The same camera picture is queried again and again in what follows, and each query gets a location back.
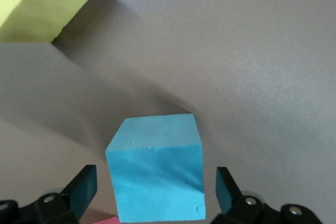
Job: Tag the red foam cube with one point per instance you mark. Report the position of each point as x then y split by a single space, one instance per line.
107 221

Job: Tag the cyan foam cube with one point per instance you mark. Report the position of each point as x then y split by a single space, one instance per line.
157 169

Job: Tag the yellow foam cube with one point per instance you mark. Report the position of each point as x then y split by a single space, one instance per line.
39 3

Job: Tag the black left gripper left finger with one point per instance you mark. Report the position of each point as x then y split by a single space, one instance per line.
76 197

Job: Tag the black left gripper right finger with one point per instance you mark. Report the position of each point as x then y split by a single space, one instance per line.
236 208

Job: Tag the brown table cover mat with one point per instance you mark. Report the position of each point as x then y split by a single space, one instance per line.
236 51

